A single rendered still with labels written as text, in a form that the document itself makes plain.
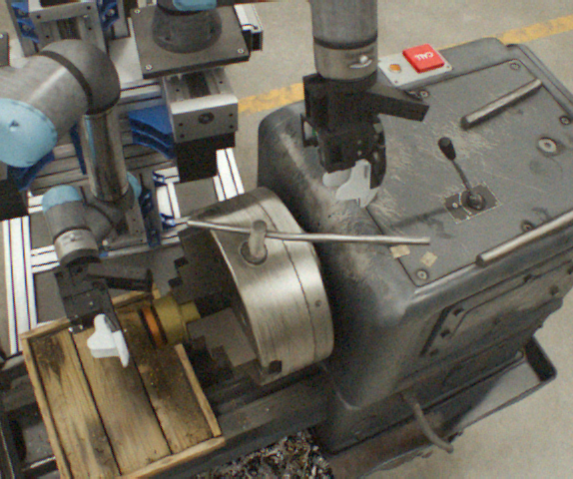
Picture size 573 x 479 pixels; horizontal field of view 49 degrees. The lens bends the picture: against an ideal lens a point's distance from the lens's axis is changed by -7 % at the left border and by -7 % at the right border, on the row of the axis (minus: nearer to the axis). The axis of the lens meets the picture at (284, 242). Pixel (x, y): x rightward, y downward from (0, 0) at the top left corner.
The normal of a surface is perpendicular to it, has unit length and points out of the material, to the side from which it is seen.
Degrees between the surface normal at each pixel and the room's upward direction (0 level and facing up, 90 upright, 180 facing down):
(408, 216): 0
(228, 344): 7
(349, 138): 73
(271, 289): 31
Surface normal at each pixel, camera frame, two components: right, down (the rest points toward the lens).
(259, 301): 0.27, -0.02
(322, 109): 0.42, 0.58
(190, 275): 0.37, 0.29
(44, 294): 0.04, -0.54
